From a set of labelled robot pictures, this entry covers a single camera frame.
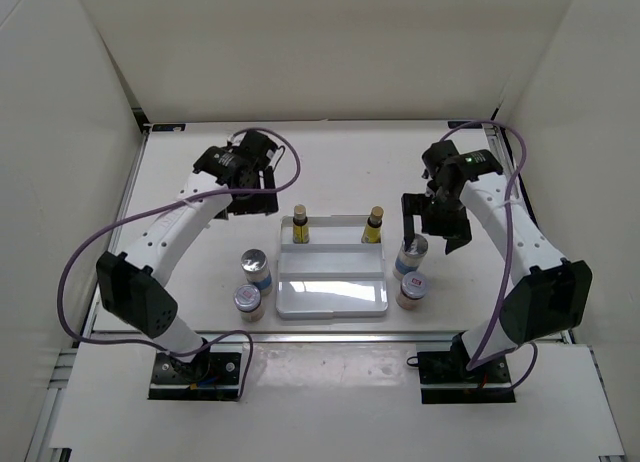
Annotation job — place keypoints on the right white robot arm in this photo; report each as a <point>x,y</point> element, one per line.
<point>543,293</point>

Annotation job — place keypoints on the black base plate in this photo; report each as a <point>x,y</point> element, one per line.
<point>213,376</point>
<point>441,383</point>

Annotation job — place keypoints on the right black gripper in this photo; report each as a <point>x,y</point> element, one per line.
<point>457,231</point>

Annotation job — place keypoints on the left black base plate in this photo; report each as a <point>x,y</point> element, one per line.
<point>213,376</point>

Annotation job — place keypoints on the yellow sauce bottle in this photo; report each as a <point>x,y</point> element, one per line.
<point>300,225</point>
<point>372,229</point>

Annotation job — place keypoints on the tall silver-lid jar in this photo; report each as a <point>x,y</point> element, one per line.
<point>255,266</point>
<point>409,258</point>

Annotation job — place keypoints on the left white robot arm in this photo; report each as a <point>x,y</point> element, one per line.
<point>132,283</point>

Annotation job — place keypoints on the short white-lid jar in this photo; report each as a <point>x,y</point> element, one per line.
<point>413,288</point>
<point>248,301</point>

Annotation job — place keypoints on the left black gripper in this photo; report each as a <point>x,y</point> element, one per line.
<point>260,203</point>

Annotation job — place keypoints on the white tiered tray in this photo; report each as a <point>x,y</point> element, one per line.
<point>333,276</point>

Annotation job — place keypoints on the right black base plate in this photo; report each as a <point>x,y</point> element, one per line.
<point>441,383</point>

